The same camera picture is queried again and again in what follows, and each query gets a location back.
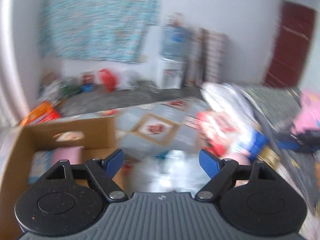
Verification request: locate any teal mask box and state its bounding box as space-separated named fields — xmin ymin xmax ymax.
xmin=28 ymin=150 xmax=53 ymax=185

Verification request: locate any blue tissue pack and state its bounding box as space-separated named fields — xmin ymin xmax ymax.
xmin=240 ymin=130 xmax=269 ymax=159

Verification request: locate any pink pillow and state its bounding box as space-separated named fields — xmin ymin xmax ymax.
xmin=291 ymin=91 xmax=319 ymax=134

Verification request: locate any brown cardboard box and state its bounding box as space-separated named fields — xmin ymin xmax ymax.
xmin=1 ymin=117 xmax=117 ymax=239

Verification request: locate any baby wipes pack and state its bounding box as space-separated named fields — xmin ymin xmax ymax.
xmin=196 ymin=111 xmax=254 ymax=157

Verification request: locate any green floral pillow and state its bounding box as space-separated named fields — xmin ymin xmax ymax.
xmin=240 ymin=85 xmax=302 ymax=129

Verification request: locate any translucent FamilyMart plastic bag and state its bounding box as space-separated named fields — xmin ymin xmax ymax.
xmin=129 ymin=150 xmax=210 ymax=196

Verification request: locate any white woven blanket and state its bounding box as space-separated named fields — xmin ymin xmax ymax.
xmin=201 ymin=82 xmax=257 ymax=129

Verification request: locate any orange snack bag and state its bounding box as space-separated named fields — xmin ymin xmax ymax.
xmin=20 ymin=101 xmax=61 ymax=126

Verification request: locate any red plastic bag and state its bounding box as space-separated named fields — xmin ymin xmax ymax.
xmin=98 ymin=69 xmax=118 ymax=93

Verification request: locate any red carton on floor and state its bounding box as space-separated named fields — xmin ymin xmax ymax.
xmin=80 ymin=72 xmax=94 ymax=86

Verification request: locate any rolled floral mattress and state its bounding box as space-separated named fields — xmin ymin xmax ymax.
xmin=184 ymin=28 xmax=207 ymax=87

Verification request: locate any white water dispenser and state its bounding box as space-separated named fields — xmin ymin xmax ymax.
xmin=155 ymin=57 xmax=187 ymax=89

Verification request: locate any dark red door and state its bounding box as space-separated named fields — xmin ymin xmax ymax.
xmin=263 ymin=0 xmax=317 ymax=88

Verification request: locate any rolled plaid mattress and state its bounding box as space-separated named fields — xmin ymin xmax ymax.
xmin=204 ymin=31 xmax=228 ymax=83

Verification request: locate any blue water jug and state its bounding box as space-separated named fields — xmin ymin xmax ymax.
xmin=161 ymin=24 xmax=192 ymax=60

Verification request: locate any floral teal wall cloth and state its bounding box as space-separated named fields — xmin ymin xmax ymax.
xmin=39 ymin=0 xmax=159 ymax=64

